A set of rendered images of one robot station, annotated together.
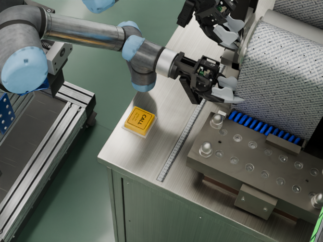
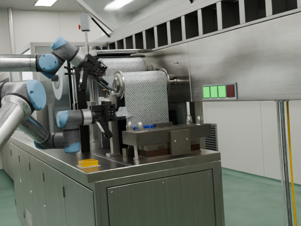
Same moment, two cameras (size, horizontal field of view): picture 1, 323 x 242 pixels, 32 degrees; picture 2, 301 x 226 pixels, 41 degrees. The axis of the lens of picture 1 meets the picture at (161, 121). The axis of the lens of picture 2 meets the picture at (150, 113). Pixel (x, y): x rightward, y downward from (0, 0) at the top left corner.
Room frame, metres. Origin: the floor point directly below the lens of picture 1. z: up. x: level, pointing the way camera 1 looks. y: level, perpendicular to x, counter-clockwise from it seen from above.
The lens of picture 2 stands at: (-0.52, 1.21, 1.21)
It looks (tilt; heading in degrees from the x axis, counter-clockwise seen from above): 3 degrees down; 311
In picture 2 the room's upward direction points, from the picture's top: 4 degrees counter-clockwise
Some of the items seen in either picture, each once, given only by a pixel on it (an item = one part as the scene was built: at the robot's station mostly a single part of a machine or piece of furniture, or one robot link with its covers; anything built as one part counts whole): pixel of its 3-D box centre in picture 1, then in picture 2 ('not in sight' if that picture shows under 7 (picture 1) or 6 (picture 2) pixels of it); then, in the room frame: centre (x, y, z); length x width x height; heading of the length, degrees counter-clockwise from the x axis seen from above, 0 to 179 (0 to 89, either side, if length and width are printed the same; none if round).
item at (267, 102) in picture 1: (275, 108); (147, 110); (0.81, -0.30, 1.11); 0.23 x 0.01 x 0.18; 67
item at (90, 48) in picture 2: not in sight; (89, 51); (1.53, -0.59, 1.50); 0.14 x 0.14 x 0.06
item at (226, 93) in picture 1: (228, 93); (124, 112); (0.84, -0.17, 1.11); 0.09 x 0.03 x 0.06; 66
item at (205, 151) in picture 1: (206, 148); (140, 126); (0.70, -0.13, 1.05); 0.04 x 0.04 x 0.04
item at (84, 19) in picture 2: not in sight; (83, 22); (1.41, -0.45, 1.66); 0.07 x 0.07 x 0.10; 42
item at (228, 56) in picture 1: (229, 71); (110, 125); (0.96, -0.19, 1.05); 0.06 x 0.05 x 0.31; 67
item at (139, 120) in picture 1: (139, 120); (88, 162); (0.85, 0.07, 0.91); 0.07 x 0.07 x 0.02; 67
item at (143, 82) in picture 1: (142, 69); (68, 140); (0.98, 0.07, 1.01); 0.11 x 0.08 x 0.11; 23
